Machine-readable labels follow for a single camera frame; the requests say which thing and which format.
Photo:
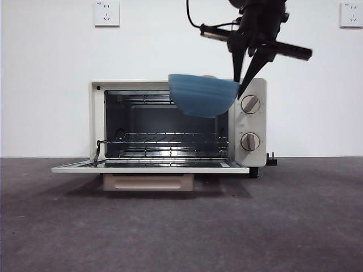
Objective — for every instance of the black oven power plug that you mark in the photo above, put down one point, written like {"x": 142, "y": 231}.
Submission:
{"x": 271, "y": 161}

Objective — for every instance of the white Toshiba toaster oven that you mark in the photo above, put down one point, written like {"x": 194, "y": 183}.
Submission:
{"x": 96, "y": 119}

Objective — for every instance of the beige temperature knob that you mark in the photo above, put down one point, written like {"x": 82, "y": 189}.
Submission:
{"x": 250, "y": 104}

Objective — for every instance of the blue ribbed bowl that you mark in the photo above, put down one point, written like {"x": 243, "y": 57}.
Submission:
{"x": 202, "y": 96}

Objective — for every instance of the white wall socket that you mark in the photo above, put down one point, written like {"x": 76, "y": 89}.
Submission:
{"x": 352, "y": 15}
{"x": 107, "y": 14}

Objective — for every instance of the beige timer knob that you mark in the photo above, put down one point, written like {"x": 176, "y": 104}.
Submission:
{"x": 250, "y": 141}

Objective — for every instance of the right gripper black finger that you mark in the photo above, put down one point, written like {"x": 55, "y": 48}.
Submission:
{"x": 258, "y": 68}
{"x": 237, "y": 62}

